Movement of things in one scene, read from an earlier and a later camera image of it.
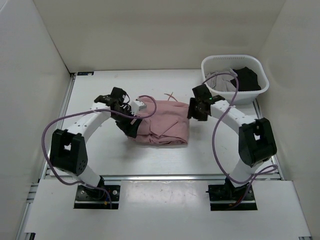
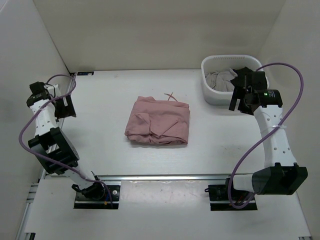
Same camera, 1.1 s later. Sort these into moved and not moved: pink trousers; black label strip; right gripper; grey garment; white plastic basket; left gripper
Moved: left gripper; right gripper
Not moved: pink trousers; black label strip; white plastic basket; grey garment
